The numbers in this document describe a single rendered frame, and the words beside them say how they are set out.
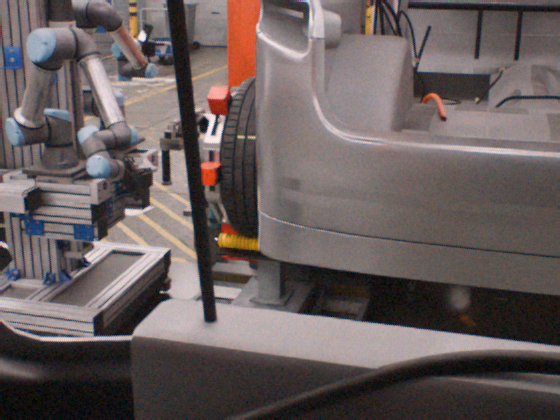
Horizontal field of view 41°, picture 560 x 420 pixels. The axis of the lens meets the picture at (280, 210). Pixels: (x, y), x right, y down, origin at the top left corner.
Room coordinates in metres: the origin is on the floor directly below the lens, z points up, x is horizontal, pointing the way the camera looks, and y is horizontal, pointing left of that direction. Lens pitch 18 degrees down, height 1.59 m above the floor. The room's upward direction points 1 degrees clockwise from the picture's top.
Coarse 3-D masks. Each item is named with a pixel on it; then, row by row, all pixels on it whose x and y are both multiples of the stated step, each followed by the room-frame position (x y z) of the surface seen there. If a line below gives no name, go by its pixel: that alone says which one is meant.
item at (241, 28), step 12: (228, 0) 3.58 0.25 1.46; (240, 0) 3.57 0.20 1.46; (252, 0) 3.55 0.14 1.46; (228, 12) 3.58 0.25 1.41; (240, 12) 3.57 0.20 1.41; (252, 12) 3.55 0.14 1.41; (228, 24) 3.58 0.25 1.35; (240, 24) 3.57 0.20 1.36; (252, 24) 3.55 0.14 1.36; (228, 36) 3.58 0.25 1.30; (240, 36) 3.57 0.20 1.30; (252, 36) 3.55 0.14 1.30; (228, 48) 3.58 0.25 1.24; (240, 48) 3.57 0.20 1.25; (252, 48) 3.55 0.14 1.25; (228, 60) 3.58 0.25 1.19; (240, 60) 3.57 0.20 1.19; (252, 60) 3.55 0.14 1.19; (228, 72) 3.58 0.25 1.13; (240, 72) 3.57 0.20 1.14; (252, 72) 3.55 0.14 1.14; (228, 84) 3.58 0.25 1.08; (240, 84) 3.57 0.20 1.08
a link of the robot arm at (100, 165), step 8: (104, 152) 2.57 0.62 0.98; (88, 160) 2.57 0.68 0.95; (96, 160) 2.53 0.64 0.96; (104, 160) 2.53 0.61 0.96; (112, 160) 2.59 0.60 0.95; (88, 168) 2.52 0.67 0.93; (96, 168) 2.52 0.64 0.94; (104, 168) 2.51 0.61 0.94; (112, 168) 2.56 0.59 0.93; (96, 176) 2.51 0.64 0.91; (104, 176) 2.54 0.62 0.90; (112, 176) 2.58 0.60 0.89
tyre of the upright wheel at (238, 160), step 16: (240, 96) 2.90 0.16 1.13; (240, 112) 2.85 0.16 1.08; (240, 128) 2.80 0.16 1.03; (224, 144) 2.78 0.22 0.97; (240, 144) 2.77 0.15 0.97; (224, 160) 2.76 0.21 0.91; (240, 160) 2.75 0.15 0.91; (224, 176) 2.76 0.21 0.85; (240, 176) 2.74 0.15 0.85; (256, 176) 2.73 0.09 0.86; (224, 192) 2.77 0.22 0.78; (240, 192) 2.75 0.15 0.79; (256, 192) 2.74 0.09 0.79; (240, 208) 2.77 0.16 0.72; (256, 208) 2.76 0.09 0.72; (240, 224) 2.84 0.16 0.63; (256, 224) 2.80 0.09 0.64
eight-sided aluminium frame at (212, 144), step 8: (232, 88) 3.17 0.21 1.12; (232, 96) 2.99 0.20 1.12; (216, 120) 2.93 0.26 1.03; (224, 120) 2.90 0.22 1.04; (208, 128) 2.88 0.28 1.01; (224, 128) 2.89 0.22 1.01; (208, 136) 2.85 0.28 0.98; (216, 136) 2.85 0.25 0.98; (208, 144) 2.84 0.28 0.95; (216, 144) 2.83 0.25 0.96; (208, 152) 2.84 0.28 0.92; (216, 152) 2.83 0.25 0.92; (208, 160) 2.84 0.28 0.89; (216, 160) 2.83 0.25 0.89; (208, 192) 2.84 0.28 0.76; (216, 192) 2.83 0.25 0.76; (208, 200) 2.85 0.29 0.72; (216, 200) 2.84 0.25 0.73; (216, 208) 2.91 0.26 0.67; (224, 208) 2.88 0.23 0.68; (216, 216) 2.95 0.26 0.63; (224, 216) 2.96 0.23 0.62
